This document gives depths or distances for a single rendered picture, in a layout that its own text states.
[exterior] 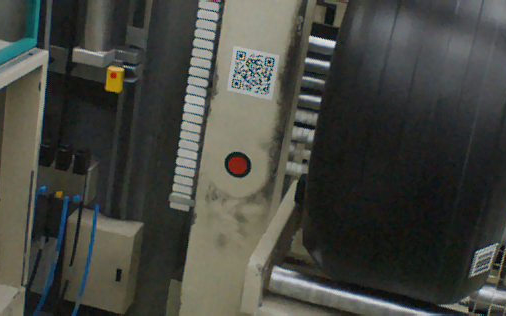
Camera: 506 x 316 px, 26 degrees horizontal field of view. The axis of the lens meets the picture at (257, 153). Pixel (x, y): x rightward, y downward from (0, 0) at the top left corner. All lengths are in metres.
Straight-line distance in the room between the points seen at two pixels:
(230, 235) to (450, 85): 0.52
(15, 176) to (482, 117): 0.67
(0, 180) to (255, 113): 0.43
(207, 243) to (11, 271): 0.37
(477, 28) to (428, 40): 0.07
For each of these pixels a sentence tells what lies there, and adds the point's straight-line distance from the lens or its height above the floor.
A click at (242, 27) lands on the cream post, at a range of 1.72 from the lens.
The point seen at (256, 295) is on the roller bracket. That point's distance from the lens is 1.74.
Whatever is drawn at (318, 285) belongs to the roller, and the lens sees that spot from 1.76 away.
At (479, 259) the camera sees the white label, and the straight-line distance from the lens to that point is 1.61.
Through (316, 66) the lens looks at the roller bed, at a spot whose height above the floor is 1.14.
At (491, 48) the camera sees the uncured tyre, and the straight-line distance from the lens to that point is 1.54.
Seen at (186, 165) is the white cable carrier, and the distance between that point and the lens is 1.82.
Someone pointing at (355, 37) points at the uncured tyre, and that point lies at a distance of 1.56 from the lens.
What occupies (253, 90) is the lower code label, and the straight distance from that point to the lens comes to 1.74.
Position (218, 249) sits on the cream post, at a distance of 1.85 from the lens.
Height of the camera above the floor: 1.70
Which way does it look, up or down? 20 degrees down
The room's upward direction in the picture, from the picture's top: 10 degrees clockwise
